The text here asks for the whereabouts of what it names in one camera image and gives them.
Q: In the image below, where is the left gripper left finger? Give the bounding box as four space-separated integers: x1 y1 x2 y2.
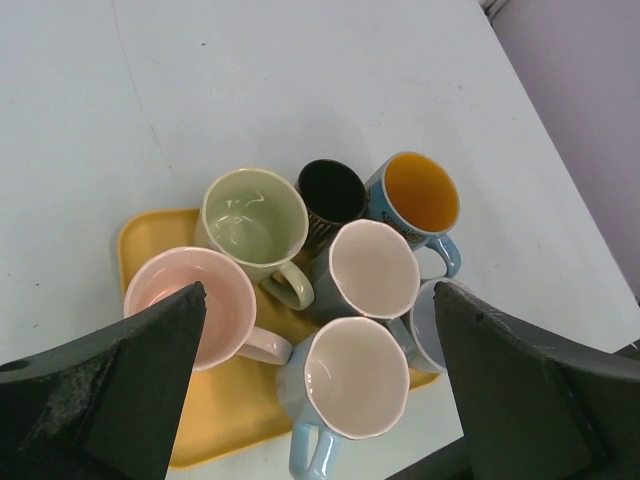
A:
1 282 206 479

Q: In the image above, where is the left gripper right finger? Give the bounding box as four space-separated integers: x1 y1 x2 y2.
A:
434 282 639 479

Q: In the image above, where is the pink mug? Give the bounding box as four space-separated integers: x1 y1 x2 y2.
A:
123 247 292 371

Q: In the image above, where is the light grey mug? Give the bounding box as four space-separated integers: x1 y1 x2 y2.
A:
386 277 447 374

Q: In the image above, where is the light blue mug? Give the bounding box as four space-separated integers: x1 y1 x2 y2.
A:
276 317 410 479

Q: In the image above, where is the dark grey mug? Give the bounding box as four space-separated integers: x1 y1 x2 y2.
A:
306 219 420 326

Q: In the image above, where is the light green mug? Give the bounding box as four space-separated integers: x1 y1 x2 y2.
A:
194 168 315 311

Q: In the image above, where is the blue butterfly mug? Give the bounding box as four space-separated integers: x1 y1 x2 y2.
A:
365 151 461 278

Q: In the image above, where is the brown dark mug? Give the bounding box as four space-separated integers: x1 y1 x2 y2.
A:
295 159 369 260

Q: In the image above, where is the right aluminium frame post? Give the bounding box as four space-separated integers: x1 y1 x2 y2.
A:
479 0 508 16

